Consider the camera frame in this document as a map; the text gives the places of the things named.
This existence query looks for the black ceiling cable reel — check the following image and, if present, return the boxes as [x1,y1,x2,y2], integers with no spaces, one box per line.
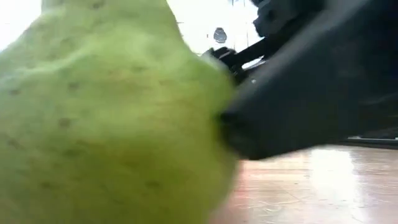
[213,27,228,45]

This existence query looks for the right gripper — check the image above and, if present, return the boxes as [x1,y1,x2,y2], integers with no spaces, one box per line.
[205,0,398,161]

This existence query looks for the green speckled pear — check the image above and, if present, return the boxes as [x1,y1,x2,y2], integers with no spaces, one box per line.
[0,0,239,224]

